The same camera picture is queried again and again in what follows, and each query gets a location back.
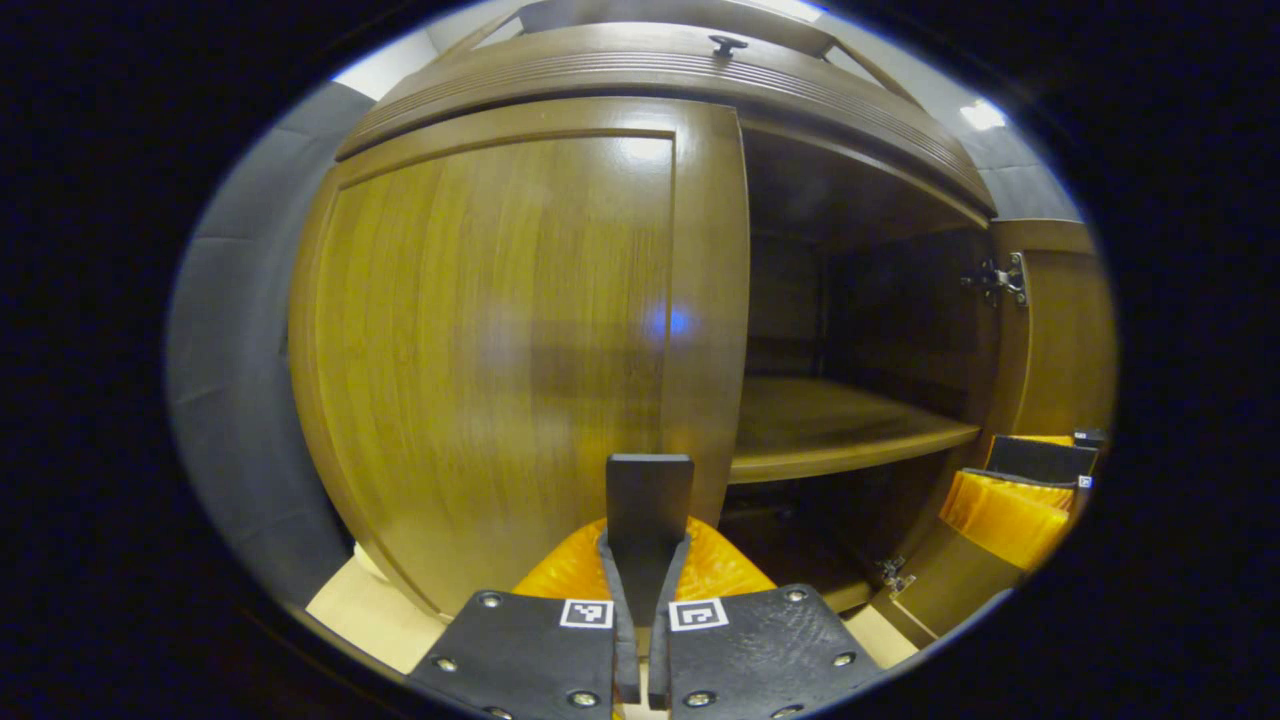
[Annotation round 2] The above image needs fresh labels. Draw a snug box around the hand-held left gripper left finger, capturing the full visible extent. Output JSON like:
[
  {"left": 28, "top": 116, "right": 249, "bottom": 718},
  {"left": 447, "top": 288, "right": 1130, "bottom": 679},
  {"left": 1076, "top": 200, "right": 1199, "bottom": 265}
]
[{"left": 408, "top": 518, "right": 642, "bottom": 720}]

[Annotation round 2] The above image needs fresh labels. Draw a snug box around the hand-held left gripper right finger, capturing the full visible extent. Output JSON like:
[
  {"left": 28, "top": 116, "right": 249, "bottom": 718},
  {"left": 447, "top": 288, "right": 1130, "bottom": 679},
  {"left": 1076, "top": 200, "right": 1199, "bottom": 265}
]
[{"left": 648, "top": 518, "right": 887, "bottom": 720}]

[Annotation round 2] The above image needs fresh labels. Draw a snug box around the wooden cabinet door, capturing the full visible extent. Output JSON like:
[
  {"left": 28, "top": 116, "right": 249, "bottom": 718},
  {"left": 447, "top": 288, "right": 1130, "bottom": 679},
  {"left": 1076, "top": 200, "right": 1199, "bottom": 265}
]
[
  {"left": 870, "top": 220, "right": 1118, "bottom": 649},
  {"left": 288, "top": 97, "right": 752, "bottom": 619}
]

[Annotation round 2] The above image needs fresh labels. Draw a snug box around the brown wooden shoe cabinet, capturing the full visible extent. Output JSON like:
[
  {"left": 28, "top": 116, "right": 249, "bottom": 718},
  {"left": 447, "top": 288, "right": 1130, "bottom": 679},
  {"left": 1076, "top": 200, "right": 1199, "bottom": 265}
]
[{"left": 288, "top": 0, "right": 1118, "bottom": 651}]

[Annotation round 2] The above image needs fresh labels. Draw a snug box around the wooden inner cabinet shelf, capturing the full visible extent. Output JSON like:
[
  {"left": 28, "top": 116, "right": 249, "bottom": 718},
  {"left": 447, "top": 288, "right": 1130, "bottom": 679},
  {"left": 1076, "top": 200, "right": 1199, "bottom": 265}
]
[{"left": 728, "top": 377, "right": 982, "bottom": 486}]

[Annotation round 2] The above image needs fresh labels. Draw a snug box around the black backdrop cloth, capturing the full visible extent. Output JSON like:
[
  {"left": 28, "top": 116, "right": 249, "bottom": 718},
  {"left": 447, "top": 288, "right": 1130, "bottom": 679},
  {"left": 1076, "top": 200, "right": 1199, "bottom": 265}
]
[{"left": 165, "top": 80, "right": 379, "bottom": 608}]

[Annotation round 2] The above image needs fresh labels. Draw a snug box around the wooden drawer with black knob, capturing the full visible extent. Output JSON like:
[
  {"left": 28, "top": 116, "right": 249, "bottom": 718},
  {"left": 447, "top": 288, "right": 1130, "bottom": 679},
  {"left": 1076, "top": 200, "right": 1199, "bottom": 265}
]
[{"left": 335, "top": 22, "right": 998, "bottom": 217}]

